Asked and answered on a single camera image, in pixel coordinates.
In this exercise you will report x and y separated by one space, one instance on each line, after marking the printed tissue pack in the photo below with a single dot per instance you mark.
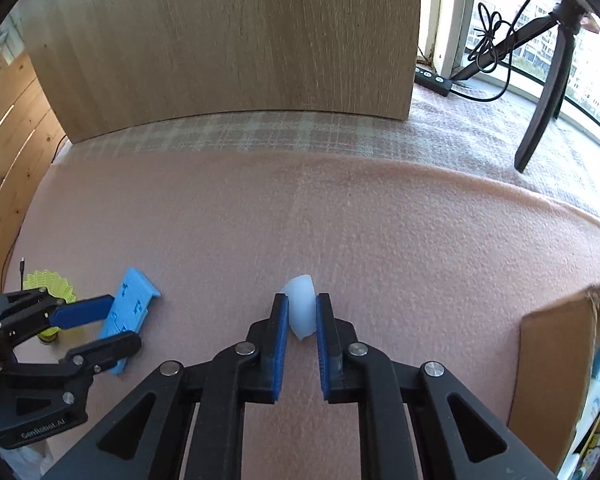
572 467

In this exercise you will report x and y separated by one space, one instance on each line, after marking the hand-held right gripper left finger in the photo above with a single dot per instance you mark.
279 350

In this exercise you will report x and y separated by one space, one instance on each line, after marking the black tripod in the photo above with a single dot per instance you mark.
545 95

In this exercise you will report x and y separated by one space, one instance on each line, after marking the yellow shuttlecock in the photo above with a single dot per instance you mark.
50 282

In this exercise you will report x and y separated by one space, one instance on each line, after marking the pine slat panel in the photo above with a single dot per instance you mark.
15 160

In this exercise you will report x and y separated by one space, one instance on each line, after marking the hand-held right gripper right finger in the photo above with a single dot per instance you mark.
325 350

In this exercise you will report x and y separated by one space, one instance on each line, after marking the blue phone stand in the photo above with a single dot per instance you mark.
132 300

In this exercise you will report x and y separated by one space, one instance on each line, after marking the translucent white plastic cap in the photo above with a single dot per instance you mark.
300 305

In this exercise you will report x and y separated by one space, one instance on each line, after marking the white lotion bottle blue cap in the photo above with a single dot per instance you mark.
597 400

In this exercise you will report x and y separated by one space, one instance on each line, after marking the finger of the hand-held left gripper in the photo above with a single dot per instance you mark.
82 312
112 347

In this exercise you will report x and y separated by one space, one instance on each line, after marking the light laminate wooden board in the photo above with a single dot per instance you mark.
230 40

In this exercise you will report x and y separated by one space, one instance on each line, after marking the plaid blanket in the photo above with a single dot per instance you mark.
455 140

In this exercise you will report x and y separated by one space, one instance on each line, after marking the cardboard box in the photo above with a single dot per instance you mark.
550 370

